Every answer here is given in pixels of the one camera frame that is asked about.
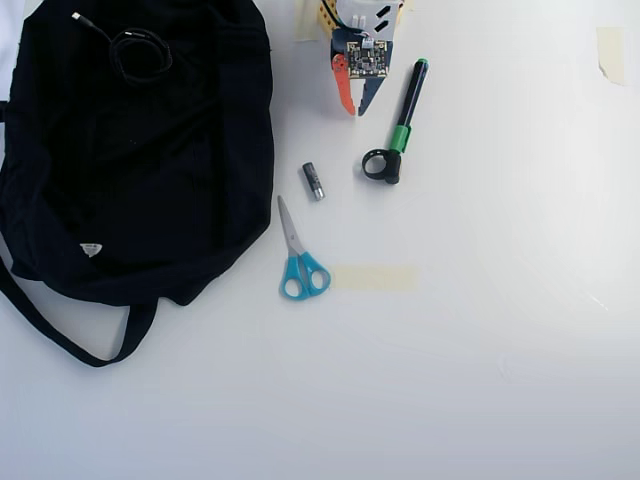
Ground yellow perforated base part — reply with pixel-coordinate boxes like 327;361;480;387
315;0;341;36

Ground black cylindrical battery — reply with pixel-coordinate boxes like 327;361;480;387
300;161;326;203

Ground scissors with blue handles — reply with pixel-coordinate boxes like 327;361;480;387
277;194;332;302

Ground black fabric bag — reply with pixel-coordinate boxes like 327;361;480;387
0;0;276;370

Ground long beige masking tape strip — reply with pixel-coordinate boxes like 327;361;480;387
332;266;419;293

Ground bare camera circuit board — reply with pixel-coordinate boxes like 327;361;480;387
343;38;390;80

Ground black plastic ring clamp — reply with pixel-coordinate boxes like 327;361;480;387
361;148;404;186

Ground black braided usb cable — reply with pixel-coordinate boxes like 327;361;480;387
71;12;174;87

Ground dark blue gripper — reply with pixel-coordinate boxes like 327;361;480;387
329;27;396;118

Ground black marker with green cap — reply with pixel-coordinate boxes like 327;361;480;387
388;58;430;156

